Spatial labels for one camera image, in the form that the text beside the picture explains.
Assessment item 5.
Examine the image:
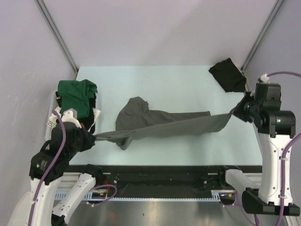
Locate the green t-shirt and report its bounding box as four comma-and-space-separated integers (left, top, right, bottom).
57, 80, 98, 119

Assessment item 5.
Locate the white printed t-shirt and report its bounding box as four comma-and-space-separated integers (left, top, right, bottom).
46, 108, 101, 132

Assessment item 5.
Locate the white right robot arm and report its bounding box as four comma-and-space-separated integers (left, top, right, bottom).
217, 82, 301, 216

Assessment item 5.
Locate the white slotted cable duct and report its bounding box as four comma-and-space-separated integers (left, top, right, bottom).
55, 190, 235, 202

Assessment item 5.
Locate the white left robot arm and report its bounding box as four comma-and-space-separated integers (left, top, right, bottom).
8, 122, 104, 226

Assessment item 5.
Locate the folded black t-shirt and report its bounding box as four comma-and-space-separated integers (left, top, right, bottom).
209, 58, 246, 92

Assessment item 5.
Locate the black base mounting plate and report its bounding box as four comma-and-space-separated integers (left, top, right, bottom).
65, 164, 263, 198

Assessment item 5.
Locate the grey t-shirt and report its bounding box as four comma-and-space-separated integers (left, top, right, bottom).
95, 97, 231, 150

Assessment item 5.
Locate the black t-shirt in basket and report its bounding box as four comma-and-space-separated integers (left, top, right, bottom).
56, 92, 96, 121

